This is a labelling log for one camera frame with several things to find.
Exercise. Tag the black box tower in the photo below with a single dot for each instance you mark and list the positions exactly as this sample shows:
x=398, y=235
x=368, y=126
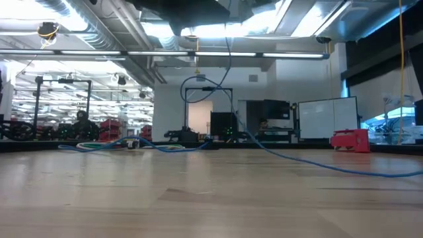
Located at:
x=224, y=122

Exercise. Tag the white whiteboard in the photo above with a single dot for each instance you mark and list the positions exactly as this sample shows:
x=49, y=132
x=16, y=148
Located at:
x=327, y=117

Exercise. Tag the silver ventilation duct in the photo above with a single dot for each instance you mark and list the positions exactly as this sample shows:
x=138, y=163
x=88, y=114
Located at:
x=138, y=71

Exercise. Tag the long ceiling light bar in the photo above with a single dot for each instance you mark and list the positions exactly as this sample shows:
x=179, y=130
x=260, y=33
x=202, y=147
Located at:
x=291, y=55

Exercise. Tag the ceiling security camera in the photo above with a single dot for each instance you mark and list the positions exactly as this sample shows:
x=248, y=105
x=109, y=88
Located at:
x=323, y=39

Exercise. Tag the small white connector plug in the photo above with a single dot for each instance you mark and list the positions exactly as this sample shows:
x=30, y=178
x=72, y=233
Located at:
x=133, y=144

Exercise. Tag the black cabinet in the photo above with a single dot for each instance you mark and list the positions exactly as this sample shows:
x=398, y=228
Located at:
x=276, y=110

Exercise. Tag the person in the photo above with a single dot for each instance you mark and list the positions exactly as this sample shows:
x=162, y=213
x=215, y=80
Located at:
x=84, y=127
x=263, y=123

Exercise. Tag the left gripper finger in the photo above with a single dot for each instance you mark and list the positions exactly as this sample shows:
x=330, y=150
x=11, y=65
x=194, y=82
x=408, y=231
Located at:
x=178, y=29

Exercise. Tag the red storage bin rack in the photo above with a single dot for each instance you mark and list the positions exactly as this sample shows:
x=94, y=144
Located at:
x=110, y=127
x=147, y=131

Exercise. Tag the black ceiling spot lamp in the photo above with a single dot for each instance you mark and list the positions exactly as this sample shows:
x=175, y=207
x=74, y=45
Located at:
x=121, y=80
x=142, y=95

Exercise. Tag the grey wall vent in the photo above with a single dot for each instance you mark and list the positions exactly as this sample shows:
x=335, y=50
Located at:
x=253, y=78
x=200, y=78

